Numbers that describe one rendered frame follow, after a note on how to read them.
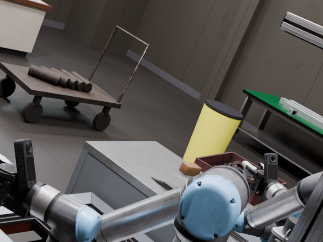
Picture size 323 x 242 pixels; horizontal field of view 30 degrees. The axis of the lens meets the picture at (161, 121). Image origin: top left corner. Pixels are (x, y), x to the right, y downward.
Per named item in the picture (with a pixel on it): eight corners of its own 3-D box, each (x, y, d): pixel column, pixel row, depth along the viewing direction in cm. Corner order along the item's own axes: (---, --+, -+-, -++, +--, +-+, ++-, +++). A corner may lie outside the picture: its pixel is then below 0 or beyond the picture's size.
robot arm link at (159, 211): (245, 150, 139) (70, 215, 155) (236, 159, 128) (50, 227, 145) (264, 196, 139) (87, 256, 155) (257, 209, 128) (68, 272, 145)
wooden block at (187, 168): (184, 175, 316) (188, 166, 315) (178, 169, 320) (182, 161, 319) (198, 176, 323) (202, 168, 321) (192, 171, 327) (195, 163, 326)
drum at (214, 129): (200, 175, 675) (228, 115, 657) (171, 154, 704) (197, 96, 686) (224, 175, 710) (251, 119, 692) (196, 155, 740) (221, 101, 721)
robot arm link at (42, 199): (53, 194, 131) (68, 189, 139) (35, 184, 132) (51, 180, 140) (39, 224, 132) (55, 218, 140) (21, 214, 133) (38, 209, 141)
